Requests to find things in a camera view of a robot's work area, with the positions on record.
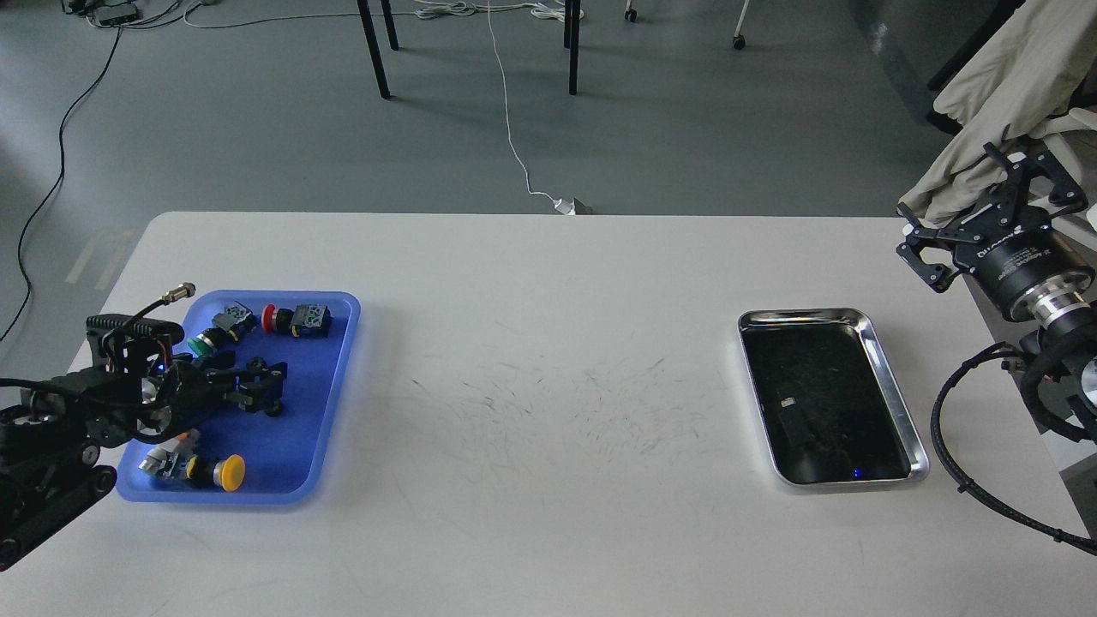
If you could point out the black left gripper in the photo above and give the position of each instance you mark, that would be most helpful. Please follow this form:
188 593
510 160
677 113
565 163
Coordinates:
189 395

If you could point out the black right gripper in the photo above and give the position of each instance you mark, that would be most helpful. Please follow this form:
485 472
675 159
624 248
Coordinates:
1024 261

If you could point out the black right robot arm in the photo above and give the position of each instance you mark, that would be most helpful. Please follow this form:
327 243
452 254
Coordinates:
1054 363

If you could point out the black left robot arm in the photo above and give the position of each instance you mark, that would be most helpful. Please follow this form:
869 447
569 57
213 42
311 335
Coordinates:
137 389

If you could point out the blue plastic tray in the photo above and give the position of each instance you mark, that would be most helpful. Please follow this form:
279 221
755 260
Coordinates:
284 455

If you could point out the silver metal tray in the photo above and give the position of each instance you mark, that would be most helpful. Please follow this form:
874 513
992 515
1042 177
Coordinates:
832 412

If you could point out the red emergency stop button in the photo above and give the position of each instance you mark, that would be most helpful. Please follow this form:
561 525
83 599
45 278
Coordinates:
306 320

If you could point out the orange grey terminal block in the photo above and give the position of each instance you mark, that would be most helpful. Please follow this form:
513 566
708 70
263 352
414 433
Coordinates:
170 460

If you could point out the beige cloth on chair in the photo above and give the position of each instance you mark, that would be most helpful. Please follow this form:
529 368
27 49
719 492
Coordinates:
1026 73

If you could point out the black table leg left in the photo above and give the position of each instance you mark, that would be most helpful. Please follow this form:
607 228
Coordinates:
373 43

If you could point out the black table leg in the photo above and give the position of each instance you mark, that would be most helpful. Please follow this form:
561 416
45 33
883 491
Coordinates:
572 21
373 43

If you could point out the black table leg right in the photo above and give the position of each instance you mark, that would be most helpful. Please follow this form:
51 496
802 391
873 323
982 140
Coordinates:
572 21

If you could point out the green push button switch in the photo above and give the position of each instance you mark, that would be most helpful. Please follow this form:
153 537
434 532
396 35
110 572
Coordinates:
226 328

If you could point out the yellow push button switch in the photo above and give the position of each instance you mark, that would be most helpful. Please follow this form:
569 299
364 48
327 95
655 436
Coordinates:
227 474

